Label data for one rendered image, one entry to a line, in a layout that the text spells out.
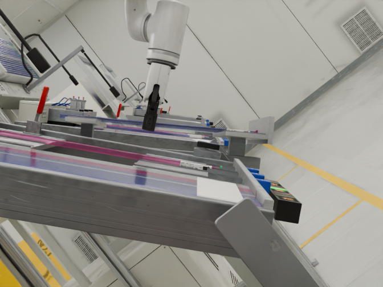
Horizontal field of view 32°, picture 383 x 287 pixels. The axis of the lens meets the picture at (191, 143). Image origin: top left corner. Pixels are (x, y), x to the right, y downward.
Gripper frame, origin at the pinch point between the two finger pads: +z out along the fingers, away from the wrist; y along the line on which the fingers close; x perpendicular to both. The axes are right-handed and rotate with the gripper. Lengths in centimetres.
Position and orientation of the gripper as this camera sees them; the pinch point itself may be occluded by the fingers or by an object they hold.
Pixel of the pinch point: (149, 123)
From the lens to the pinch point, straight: 169.1
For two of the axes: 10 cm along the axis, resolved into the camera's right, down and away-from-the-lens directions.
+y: 0.6, 0.0, -10.0
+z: -2.0, 9.8, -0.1
